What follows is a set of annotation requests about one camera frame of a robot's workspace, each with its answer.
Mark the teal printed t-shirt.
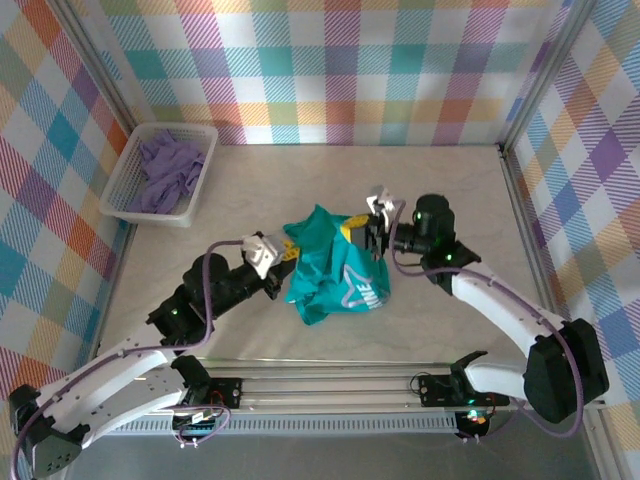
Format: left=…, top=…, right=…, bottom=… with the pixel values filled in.
left=283, top=203, right=394, bottom=327

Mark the white plastic mesh basket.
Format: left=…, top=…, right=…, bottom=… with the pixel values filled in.
left=98, top=122, right=220, bottom=229

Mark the purple crumpled t-shirt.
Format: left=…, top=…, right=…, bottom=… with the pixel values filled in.
left=130, top=128, right=207, bottom=215

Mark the green terminal circuit board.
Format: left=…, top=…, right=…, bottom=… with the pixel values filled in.
left=172, top=409, right=224, bottom=441

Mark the circuit board with LEDs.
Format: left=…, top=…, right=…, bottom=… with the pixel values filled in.
left=457, top=407, right=491, bottom=439

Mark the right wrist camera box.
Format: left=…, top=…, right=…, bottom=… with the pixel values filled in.
left=366, top=184, right=396, bottom=219

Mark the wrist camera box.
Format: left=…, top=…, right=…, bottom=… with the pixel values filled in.
left=366, top=184, right=396, bottom=219
left=242, top=233, right=284, bottom=280

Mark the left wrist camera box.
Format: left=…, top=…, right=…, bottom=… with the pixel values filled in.
left=242, top=233, right=284, bottom=280

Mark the aluminium side rail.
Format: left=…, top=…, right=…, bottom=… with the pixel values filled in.
left=42, top=219, right=139, bottom=480
left=498, top=147, right=619, bottom=480

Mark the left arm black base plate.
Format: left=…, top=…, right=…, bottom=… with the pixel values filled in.
left=204, top=377, right=244, bottom=411

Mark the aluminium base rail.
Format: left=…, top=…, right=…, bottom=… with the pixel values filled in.
left=54, top=357, right=606, bottom=416

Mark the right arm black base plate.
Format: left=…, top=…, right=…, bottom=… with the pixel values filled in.
left=417, top=374, right=511, bottom=407

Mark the grey slotted cable duct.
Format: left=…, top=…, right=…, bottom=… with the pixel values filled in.
left=79, top=417, right=459, bottom=437

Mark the aluminium frame post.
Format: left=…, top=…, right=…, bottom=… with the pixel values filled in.
left=497, top=0, right=601, bottom=161
left=49, top=0, right=144, bottom=134

